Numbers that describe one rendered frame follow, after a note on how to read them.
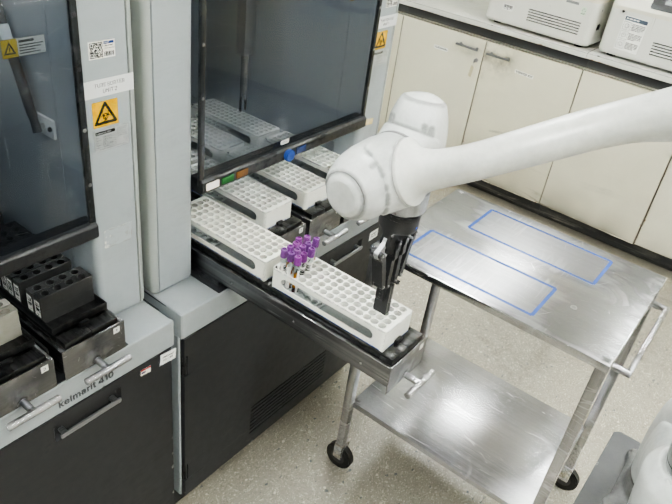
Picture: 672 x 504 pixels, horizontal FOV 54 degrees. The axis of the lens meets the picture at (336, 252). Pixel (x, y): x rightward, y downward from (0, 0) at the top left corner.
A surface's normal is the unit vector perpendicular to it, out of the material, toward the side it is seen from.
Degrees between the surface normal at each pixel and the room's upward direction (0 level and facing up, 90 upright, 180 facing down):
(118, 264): 90
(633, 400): 0
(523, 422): 0
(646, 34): 90
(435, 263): 0
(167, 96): 90
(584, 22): 90
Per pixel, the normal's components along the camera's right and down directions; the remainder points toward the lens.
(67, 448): 0.78, 0.42
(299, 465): 0.12, -0.83
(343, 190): -0.64, 0.42
